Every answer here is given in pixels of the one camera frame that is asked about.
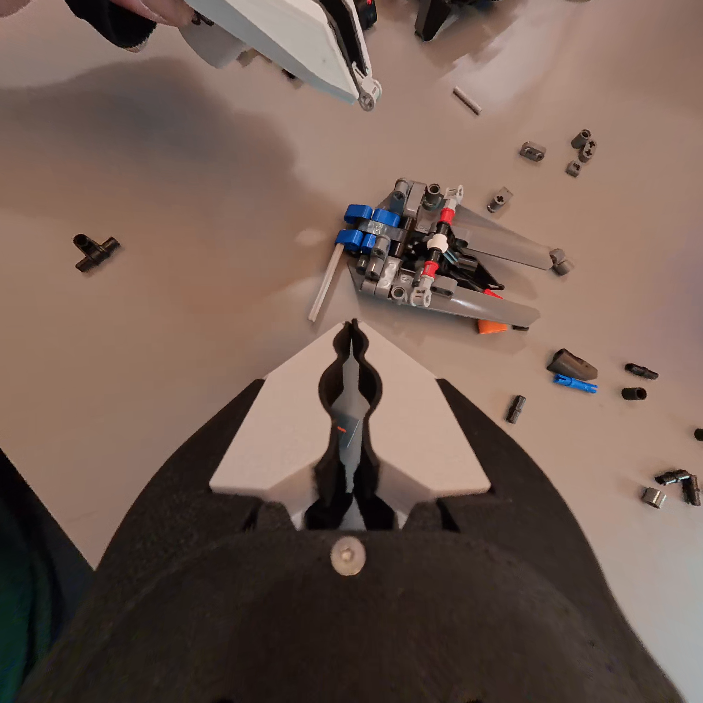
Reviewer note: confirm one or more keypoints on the dark grey curved panel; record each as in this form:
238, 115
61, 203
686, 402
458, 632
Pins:
571, 365

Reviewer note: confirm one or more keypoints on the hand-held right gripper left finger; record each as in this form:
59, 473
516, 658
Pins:
269, 439

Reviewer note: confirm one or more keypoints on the dark grey lego beam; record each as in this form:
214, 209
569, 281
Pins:
532, 152

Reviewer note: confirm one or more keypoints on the person's left hand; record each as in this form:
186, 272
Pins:
159, 11

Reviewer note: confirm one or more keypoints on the dark grey curved lego connector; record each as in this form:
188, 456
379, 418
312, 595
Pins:
561, 262

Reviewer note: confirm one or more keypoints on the dark grey double lego connector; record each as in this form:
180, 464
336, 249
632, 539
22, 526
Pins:
584, 145

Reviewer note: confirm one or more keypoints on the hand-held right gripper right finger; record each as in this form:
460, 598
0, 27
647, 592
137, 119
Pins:
428, 439

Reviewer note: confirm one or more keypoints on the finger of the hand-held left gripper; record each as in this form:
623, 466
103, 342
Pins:
285, 38
360, 33

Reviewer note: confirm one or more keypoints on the light grey lego axle connector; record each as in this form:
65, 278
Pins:
369, 98

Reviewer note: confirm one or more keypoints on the dark grey orange-striped lego tile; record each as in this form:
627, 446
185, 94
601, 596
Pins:
345, 439

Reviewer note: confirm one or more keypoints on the blue lego long pin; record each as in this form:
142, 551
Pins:
575, 383

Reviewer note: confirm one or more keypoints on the large lego vehicle build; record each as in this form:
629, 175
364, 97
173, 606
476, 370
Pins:
434, 19

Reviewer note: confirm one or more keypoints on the dark grey lego axle connector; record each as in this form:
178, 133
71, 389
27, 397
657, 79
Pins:
500, 199

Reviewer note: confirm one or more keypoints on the tiny dark grey lego piece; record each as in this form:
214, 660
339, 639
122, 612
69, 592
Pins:
574, 168

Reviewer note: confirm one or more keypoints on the long light grey lego axle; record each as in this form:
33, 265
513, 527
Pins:
327, 283

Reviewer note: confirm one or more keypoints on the orange lego curved brick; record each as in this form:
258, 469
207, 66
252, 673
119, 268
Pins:
491, 327

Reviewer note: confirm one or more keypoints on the short light grey lego axle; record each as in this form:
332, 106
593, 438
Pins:
467, 100

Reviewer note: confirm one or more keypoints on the black angled lego connector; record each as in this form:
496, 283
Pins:
678, 483

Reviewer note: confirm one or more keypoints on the grey winged lego assembly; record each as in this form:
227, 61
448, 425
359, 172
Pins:
434, 247

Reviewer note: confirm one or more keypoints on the small grey lego bush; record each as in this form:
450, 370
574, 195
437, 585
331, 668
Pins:
653, 497

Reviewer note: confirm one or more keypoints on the black lego T connector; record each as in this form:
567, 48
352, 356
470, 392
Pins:
96, 252

